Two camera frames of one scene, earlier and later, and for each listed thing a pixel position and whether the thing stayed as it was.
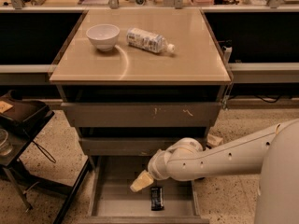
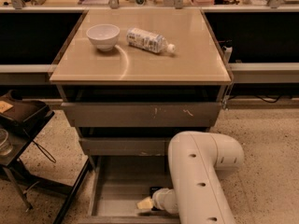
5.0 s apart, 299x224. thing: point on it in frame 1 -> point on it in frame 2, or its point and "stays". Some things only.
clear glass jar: x=5 y=147 stays
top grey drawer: x=141 y=114 stays
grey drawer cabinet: x=134 y=80 stays
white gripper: x=154 y=166 -> x=159 y=199
